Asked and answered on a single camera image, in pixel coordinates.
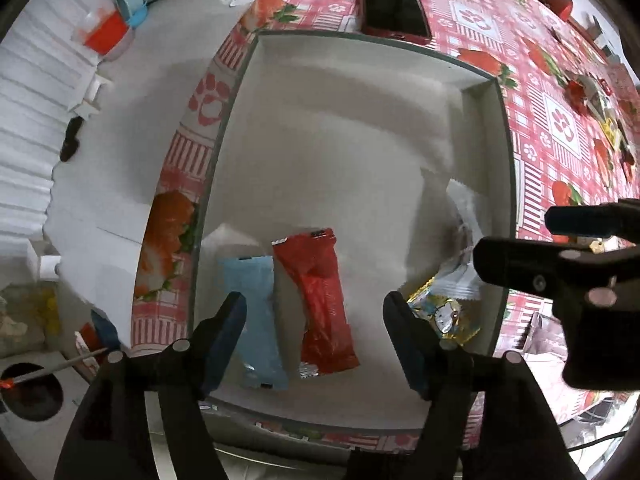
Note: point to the black sock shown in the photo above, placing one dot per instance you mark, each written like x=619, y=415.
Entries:
x=70, y=142

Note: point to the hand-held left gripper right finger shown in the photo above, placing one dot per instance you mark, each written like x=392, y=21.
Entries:
x=407, y=345

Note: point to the yellow cartoon snack packet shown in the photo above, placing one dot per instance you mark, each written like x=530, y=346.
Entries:
x=445, y=312

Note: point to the red-cased smartphone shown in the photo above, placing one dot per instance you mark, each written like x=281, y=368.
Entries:
x=395, y=7

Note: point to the long red snack packet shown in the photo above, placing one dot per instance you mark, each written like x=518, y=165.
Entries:
x=322, y=300

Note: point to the blue and red bag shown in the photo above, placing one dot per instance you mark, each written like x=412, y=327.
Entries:
x=97, y=330

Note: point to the grey striped snack packet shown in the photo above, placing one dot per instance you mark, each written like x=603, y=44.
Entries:
x=598, y=102

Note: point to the small white stand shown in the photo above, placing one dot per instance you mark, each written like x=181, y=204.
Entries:
x=95, y=92

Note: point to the white pink-edged snack packet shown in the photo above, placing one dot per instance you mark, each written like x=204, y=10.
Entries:
x=457, y=282

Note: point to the red checked strawberry tablecloth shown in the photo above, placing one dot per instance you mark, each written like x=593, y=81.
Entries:
x=565, y=125

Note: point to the red plant pot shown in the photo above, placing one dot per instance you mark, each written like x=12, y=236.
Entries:
x=557, y=0

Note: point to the small white box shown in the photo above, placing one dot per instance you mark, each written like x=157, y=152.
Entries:
x=45, y=260

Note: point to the blue plastic scoop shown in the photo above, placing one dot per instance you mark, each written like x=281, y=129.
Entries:
x=132, y=7

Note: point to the white cardboard box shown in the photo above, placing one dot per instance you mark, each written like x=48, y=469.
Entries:
x=325, y=160

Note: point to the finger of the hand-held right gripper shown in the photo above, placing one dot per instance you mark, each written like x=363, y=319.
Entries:
x=525, y=260
x=575, y=220

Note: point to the white stick with orange tip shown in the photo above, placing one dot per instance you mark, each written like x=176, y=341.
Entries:
x=50, y=369

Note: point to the white washing machine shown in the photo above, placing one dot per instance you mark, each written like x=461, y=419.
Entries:
x=30, y=395

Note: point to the red plastic bucket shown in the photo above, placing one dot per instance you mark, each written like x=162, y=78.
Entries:
x=105, y=32

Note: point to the small yellow snack packet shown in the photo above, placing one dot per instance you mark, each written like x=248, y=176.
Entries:
x=610, y=130

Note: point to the light blue snack packet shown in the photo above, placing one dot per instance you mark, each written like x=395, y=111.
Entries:
x=260, y=310

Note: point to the white pleated curtain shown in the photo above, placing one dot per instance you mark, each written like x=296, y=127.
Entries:
x=30, y=110

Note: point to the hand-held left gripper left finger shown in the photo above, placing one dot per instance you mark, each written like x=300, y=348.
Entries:
x=227, y=340

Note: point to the yellow plastic bag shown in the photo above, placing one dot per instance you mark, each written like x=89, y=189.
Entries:
x=47, y=305

